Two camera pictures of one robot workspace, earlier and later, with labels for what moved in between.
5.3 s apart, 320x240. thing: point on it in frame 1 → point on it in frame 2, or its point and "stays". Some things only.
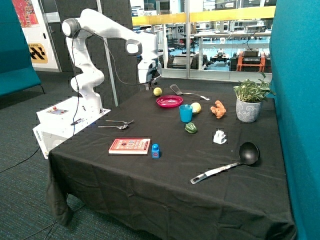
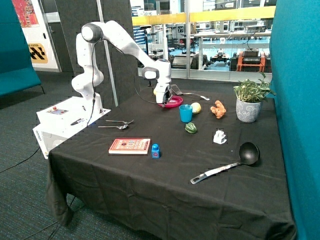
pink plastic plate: x=169 y=101 stays
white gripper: x=149 y=70 → x=160 y=91
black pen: x=76 y=122 stays
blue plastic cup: x=186 y=112 stays
